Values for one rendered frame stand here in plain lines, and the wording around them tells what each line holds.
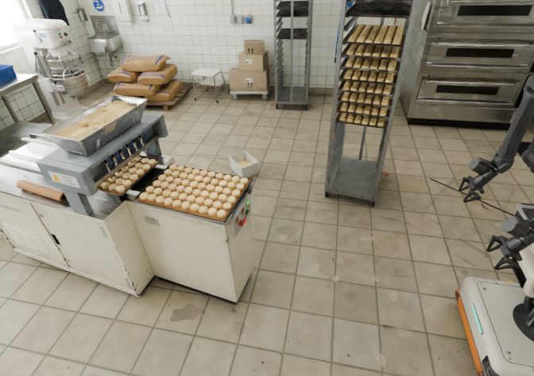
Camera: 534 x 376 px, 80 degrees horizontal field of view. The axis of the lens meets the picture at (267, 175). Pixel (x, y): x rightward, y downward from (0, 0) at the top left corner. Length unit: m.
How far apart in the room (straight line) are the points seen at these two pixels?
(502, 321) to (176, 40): 5.53
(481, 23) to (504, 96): 0.96
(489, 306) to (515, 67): 3.07
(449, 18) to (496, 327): 3.21
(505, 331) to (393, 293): 0.68
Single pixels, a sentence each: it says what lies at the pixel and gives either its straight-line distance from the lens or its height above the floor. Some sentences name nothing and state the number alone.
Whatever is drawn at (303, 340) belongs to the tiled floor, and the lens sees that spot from 2.36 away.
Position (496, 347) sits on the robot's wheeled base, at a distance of 2.34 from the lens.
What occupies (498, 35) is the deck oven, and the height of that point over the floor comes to 1.17.
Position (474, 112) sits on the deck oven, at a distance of 4.97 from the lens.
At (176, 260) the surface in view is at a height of 0.37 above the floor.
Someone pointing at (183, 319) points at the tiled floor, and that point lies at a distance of 2.52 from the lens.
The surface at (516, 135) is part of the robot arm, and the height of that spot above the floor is 1.37.
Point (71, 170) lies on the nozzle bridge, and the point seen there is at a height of 1.18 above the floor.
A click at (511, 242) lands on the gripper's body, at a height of 1.11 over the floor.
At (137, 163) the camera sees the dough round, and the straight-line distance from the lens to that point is 2.35.
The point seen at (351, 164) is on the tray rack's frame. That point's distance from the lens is 3.55.
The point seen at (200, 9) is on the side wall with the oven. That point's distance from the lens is 5.76.
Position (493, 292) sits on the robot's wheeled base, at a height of 0.28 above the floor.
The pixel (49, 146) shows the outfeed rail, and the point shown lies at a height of 0.88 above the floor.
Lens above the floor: 2.11
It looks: 36 degrees down
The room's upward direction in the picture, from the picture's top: 2 degrees counter-clockwise
